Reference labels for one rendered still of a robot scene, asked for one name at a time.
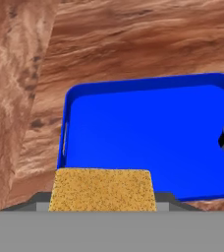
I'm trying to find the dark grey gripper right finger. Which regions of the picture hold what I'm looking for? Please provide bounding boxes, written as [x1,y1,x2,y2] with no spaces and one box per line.
[153,191,203,213]

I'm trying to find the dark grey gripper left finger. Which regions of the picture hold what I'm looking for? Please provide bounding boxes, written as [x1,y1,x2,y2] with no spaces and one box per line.
[0,191,53,213]

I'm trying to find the yellow speckled cake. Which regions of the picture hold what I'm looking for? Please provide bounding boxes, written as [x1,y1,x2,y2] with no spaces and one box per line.
[48,167,158,213]

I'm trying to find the blue tray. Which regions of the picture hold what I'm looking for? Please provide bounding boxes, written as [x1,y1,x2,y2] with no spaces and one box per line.
[56,72,224,202]

